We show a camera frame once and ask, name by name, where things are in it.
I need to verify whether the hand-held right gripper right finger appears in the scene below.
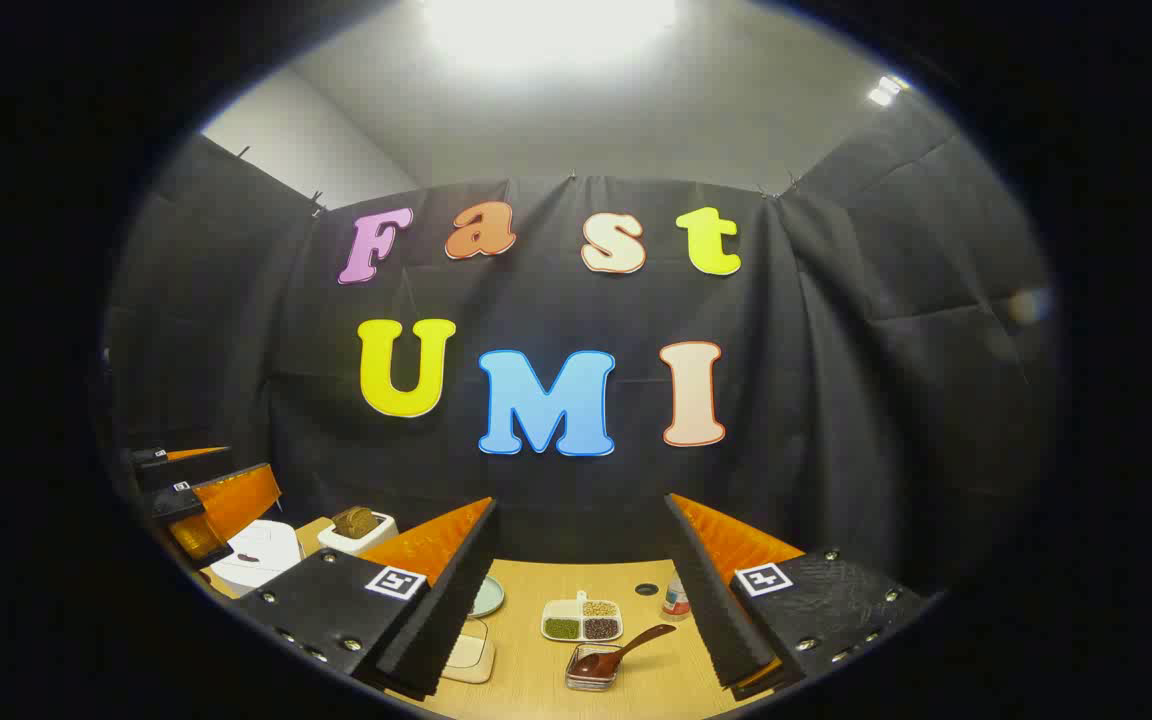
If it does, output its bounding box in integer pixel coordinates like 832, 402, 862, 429
664, 492, 942, 701

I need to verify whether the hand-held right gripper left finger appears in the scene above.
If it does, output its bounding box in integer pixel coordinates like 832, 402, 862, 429
236, 497, 499, 701

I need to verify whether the white rice cooker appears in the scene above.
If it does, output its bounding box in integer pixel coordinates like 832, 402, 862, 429
208, 520, 302, 598

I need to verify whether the brown wooden spoon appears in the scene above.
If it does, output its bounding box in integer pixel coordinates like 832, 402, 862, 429
573, 624, 678, 677

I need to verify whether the square wire chopstick holder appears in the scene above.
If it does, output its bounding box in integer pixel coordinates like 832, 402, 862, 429
565, 643, 623, 692

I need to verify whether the cream square tray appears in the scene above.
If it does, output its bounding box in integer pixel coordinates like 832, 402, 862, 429
441, 618, 497, 685

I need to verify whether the white toaster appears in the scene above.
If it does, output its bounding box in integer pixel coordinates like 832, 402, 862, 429
317, 507, 399, 554

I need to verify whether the white divided dish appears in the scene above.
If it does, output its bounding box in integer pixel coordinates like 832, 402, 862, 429
541, 592, 625, 643

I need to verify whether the large ceiling light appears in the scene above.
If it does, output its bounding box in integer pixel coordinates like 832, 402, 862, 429
421, 0, 682, 71

